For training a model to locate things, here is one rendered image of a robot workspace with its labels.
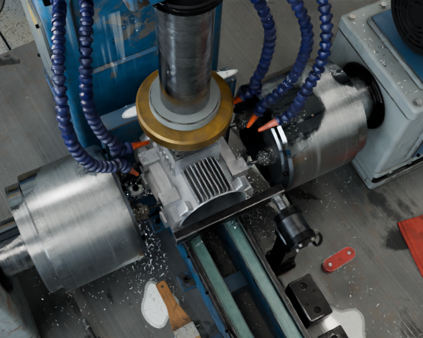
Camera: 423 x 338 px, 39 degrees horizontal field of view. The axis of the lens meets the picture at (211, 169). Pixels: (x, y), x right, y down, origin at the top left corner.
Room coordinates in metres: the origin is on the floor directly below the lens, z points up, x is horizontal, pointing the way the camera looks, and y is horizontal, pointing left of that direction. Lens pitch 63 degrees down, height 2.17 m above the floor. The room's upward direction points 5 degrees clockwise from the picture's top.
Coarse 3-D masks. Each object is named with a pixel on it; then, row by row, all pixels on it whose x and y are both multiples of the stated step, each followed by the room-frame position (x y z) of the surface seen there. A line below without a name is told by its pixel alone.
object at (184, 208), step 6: (144, 138) 0.62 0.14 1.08; (150, 144) 0.61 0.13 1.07; (234, 180) 0.54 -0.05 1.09; (240, 180) 0.54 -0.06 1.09; (234, 186) 0.53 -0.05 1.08; (240, 186) 0.52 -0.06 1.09; (246, 186) 0.53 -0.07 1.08; (180, 204) 0.48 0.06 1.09; (186, 204) 0.47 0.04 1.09; (180, 210) 0.46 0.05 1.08; (186, 210) 0.46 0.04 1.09; (192, 210) 0.47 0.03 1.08; (180, 216) 0.45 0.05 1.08; (186, 216) 0.46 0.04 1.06
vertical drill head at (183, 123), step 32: (160, 32) 0.58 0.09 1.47; (192, 32) 0.57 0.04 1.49; (160, 64) 0.59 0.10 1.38; (192, 64) 0.57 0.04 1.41; (160, 96) 0.59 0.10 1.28; (192, 96) 0.57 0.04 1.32; (224, 96) 0.63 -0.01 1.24; (160, 128) 0.55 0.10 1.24; (192, 128) 0.55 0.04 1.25; (224, 128) 0.57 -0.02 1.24
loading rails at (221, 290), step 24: (240, 216) 0.53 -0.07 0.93; (192, 240) 0.46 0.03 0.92; (240, 240) 0.47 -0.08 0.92; (192, 264) 0.42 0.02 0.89; (240, 264) 0.44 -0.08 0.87; (264, 264) 0.42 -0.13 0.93; (216, 288) 0.36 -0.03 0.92; (240, 288) 0.39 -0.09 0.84; (264, 288) 0.37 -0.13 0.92; (216, 312) 0.32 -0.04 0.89; (264, 312) 0.34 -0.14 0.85; (288, 312) 0.33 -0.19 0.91; (216, 336) 0.28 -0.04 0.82; (240, 336) 0.27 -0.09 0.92; (288, 336) 0.27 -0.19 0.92
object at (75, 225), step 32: (64, 160) 0.52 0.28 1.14; (32, 192) 0.44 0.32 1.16; (64, 192) 0.44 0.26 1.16; (96, 192) 0.45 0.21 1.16; (0, 224) 0.40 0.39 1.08; (32, 224) 0.38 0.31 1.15; (64, 224) 0.39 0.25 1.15; (96, 224) 0.40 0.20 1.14; (128, 224) 0.41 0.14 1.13; (0, 256) 0.34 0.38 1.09; (32, 256) 0.33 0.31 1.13; (64, 256) 0.34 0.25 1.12; (96, 256) 0.35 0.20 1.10; (128, 256) 0.37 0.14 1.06
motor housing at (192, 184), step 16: (224, 144) 0.63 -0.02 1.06; (160, 160) 0.58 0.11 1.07; (208, 160) 0.57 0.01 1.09; (224, 160) 0.59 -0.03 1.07; (144, 176) 0.56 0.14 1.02; (160, 176) 0.54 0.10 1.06; (192, 176) 0.53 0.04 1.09; (208, 176) 0.54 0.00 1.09; (224, 176) 0.54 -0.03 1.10; (192, 192) 0.50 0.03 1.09; (208, 192) 0.50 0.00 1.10; (224, 192) 0.51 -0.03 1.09; (240, 192) 0.55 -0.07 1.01; (160, 208) 0.49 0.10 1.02; (208, 208) 0.53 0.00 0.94; (224, 208) 0.53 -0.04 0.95; (176, 224) 0.45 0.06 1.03
